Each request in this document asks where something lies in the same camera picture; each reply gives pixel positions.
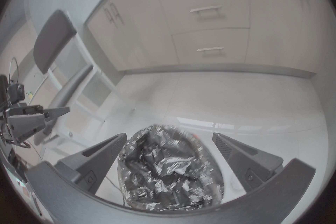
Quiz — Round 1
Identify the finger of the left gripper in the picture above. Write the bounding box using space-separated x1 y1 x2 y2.
7 113 47 143
42 107 71 121

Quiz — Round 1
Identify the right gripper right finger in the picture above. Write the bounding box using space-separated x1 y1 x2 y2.
212 133 284 191

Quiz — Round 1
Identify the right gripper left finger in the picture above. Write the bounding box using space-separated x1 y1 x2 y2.
56 133 128 191

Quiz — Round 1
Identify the grey padded white-framed chair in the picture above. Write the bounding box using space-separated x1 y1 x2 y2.
33 9 118 151

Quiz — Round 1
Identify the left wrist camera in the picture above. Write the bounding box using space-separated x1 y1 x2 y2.
7 83 26 102

